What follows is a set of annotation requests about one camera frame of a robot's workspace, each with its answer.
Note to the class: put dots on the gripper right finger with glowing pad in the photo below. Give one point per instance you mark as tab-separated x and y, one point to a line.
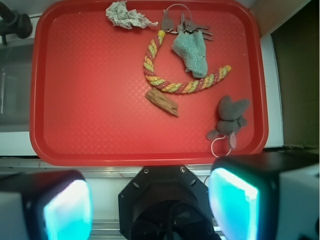
266	196

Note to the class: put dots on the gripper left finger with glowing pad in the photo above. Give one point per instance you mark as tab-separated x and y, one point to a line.
53	205

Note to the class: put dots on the blue knitted cloth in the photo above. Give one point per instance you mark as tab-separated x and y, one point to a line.
192	49

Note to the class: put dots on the grey plush mouse toy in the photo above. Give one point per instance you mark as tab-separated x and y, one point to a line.
231	121

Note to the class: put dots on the red plastic tray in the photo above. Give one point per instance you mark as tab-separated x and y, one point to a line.
88	105

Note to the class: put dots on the brown wood piece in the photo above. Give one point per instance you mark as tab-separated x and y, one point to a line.
162	101

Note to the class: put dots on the black knob fixture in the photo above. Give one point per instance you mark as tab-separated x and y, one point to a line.
13	22

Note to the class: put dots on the crumpled grey paper towel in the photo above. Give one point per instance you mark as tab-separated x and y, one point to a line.
120	16

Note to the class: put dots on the bunch of grey keys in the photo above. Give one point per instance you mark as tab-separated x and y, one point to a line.
186	25

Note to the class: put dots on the black octagonal mount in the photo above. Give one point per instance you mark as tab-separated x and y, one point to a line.
166	203

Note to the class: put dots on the multicolour twisted rope toy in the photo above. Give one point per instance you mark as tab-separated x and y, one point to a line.
167	86

